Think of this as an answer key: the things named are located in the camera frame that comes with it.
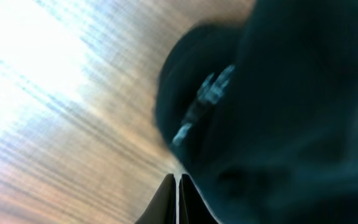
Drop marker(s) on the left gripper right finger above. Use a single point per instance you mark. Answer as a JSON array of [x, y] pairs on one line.
[[192, 209]]

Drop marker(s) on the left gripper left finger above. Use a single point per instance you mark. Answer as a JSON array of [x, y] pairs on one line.
[[162, 207]]

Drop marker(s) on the black polo shirt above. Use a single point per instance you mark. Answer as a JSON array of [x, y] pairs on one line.
[[264, 115]]

